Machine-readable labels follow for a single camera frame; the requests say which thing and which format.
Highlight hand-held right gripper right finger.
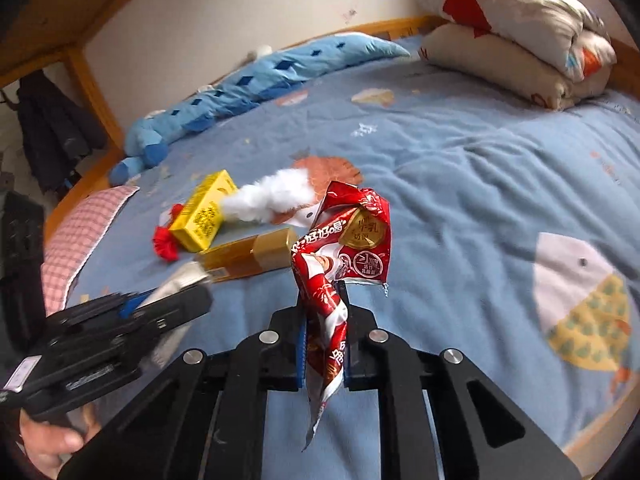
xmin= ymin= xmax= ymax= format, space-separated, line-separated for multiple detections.
xmin=336 ymin=282 xmax=583 ymax=480

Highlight wooden bed frame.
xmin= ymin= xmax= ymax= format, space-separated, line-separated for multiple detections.
xmin=0 ymin=0 xmax=640 ymax=471

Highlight yellow carton box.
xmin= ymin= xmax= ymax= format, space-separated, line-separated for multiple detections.
xmin=168 ymin=170 xmax=238 ymax=253

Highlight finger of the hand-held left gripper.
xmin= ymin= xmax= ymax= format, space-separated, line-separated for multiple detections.
xmin=46 ymin=291 xmax=148 ymax=335
xmin=131 ymin=284 xmax=216 ymax=343

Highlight red snack wrapper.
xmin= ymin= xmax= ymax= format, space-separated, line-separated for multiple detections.
xmin=290 ymin=180 xmax=392 ymax=453

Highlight amber bottle with gold cap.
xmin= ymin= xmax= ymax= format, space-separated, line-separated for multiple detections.
xmin=195 ymin=227 xmax=299 ymax=281

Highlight pink plaid pillow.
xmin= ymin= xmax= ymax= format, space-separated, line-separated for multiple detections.
xmin=40 ymin=185 xmax=141 ymax=318

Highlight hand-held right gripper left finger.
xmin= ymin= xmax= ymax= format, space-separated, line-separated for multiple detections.
xmin=57 ymin=305 xmax=307 ymax=480

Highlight white cotton fluff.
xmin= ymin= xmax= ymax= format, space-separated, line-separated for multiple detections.
xmin=220 ymin=167 xmax=321 ymax=223

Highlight blue crocodile plush toy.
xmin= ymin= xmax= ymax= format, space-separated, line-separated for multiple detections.
xmin=109 ymin=32 xmax=412 ymax=186

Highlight dark hanging jackets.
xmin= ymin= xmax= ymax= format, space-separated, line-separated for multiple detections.
xmin=16 ymin=70 xmax=108 ymax=196

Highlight folded cream quilt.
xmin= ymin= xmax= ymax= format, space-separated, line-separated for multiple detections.
xmin=416 ymin=0 xmax=618 ymax=111

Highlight red yarn bundle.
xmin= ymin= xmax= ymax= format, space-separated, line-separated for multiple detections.
xmin=152 ymin=203 xmax=188 ymax=262

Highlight person's left hand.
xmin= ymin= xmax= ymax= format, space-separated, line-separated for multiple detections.
xmin=20 ymin=402 xmax=102 ymax=480

